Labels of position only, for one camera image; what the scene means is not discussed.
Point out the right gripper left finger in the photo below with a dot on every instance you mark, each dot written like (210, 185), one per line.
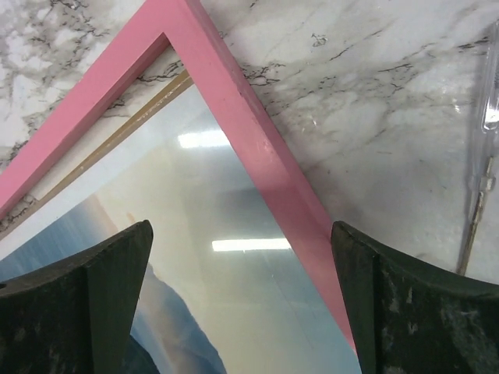
(75, 315)

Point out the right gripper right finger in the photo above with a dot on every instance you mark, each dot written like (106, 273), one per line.
(408, 316)

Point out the seascape photo print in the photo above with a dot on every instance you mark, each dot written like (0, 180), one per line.
(223, 291)

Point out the clear tester screwdriver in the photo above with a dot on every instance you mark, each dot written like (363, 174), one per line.
(484, 148)

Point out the pink picture frame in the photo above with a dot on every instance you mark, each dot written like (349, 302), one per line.
(186, 27)

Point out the brown fibreboard backing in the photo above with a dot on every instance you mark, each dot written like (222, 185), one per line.
(177, 86)

